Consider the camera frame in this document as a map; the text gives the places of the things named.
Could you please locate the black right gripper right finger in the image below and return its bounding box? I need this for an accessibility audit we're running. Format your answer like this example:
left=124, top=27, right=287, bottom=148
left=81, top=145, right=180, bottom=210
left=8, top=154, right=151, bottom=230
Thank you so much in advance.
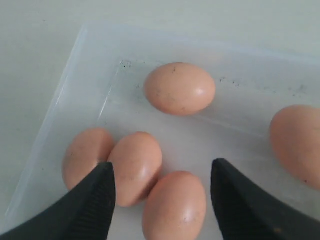
left=210, top=158, right=320, bottom=240

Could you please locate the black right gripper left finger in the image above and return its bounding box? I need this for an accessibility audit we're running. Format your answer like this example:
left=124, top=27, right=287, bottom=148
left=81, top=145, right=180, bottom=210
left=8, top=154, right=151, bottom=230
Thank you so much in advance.
left=0, top=162, right=116, bottom=240

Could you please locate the brown egg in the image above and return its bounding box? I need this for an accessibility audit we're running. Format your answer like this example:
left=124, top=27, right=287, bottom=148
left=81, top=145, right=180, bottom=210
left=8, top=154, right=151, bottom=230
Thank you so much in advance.
left=142, top=171, right=207, bottom=240
left=143, top=62, right=216, bottom=116
left=62, top=127, right=115, bottom=190
left=108, top=131, right=163, bottom=207
left=269, top=104, right=320, bottom=190

